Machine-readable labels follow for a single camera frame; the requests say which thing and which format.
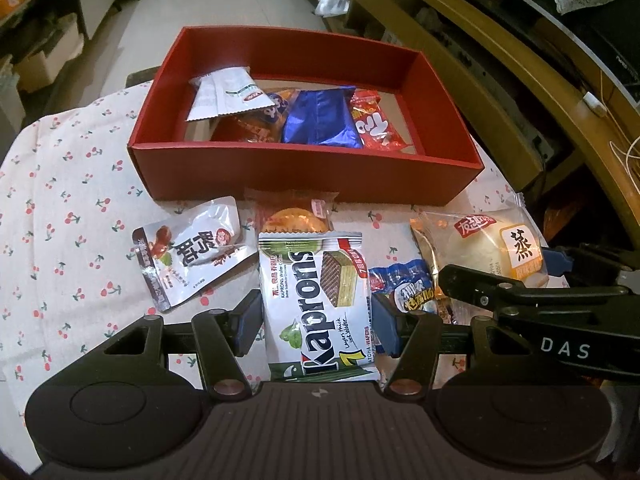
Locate small blue candy bag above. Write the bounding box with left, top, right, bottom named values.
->
left=369, top=259, right=437, bottom=314

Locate white storage box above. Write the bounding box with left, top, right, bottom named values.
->
left=14, top=13, right=85, bottom=93

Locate shiny blue foil packet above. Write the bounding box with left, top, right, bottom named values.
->
left=282, top=87, right=362, bottom=148

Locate orange blue tofu snack bag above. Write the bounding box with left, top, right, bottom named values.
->
left=231, top=88, right=300, bottom=143

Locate wooden tv cabinet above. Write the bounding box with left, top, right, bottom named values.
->
left=326, top=0, right=639, bottom=243

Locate cherry print tablecloth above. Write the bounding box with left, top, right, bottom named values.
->
left=1, top=82, right=525, bottom=429

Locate red snack bag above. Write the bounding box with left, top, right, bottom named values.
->
left=349, top=89, right=408, bottom=151

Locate Kaprons wafer packet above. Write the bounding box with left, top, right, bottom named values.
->
left=258, top=231, right=380, bottom=382

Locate steamed cake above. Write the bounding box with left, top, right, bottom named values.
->
left=409, top=198, right=549, bottom=288

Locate red cardboard box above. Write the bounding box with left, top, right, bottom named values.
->
left=128, top=26, right=483, bottom=206

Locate round pastry in red wrapper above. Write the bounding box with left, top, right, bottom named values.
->
left=244, top=188, right=338, bottom=233

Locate white duck snack pouch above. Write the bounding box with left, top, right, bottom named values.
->
left=132, top=196, right=257, bottom=312

